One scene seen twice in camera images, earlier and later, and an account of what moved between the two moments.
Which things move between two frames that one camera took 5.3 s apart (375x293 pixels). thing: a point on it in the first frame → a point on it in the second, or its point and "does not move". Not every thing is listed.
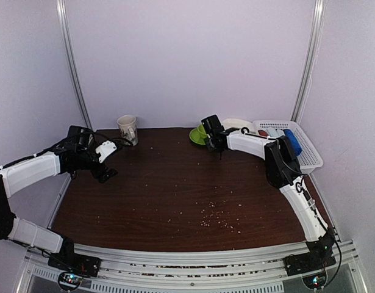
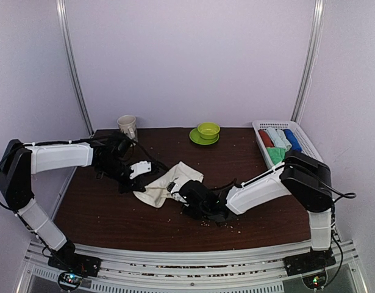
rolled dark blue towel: [297, 147] does not move
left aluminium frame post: [64, 31] does not move
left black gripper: [96, 173] → [133, 185]
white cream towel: [238, 124] → [155, 193]
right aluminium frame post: [310, 60] does not move
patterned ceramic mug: [127, 124] does not move
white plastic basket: [310, 158] does not move
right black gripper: [210, 148] → [189, 213]
